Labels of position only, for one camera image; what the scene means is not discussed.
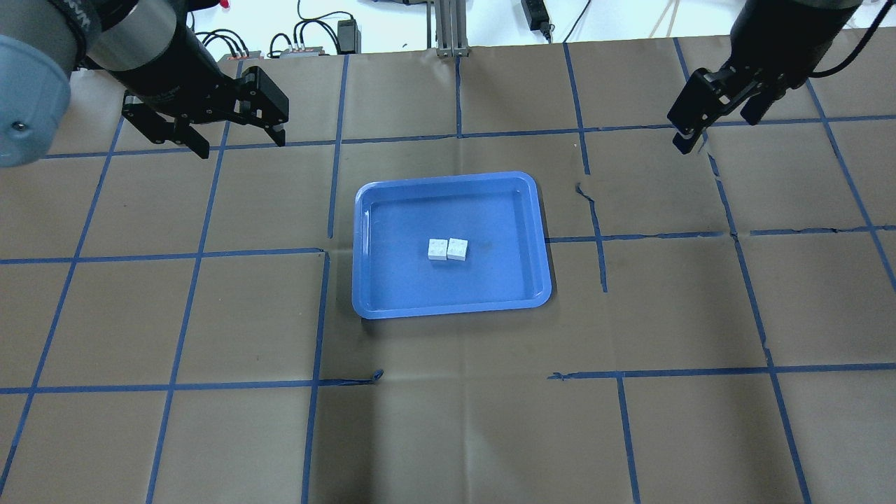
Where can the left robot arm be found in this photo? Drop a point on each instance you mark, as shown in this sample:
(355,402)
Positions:
(171,81)

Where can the grey usb hub lower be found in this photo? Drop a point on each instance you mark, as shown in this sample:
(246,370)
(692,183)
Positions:
(239,56)

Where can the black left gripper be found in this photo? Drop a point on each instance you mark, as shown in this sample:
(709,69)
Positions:
(170,70)

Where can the brown paper table cover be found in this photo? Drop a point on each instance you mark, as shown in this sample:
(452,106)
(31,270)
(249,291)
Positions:
(720,328)

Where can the grey usb hub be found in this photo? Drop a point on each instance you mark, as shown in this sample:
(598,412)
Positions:
(239,56)
(301,51)

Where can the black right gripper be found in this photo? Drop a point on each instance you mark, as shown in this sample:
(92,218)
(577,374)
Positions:
(778,43)

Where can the white block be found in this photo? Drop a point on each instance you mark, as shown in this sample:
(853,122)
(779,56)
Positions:
(457,249)
(438,249)

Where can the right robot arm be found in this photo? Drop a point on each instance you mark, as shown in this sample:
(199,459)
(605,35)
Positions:
(775,46)

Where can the blue plastic tray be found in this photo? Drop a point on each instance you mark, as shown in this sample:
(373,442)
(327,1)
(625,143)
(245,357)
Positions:
(507,265)

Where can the grey usb hub upper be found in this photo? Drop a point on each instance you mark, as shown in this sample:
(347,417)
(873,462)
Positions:
(301,51)

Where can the aluminium frame post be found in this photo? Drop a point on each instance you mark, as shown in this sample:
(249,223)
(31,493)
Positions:
(447,28)

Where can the black power adapter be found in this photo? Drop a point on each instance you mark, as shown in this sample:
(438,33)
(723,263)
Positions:
(348,37)
(536,15)

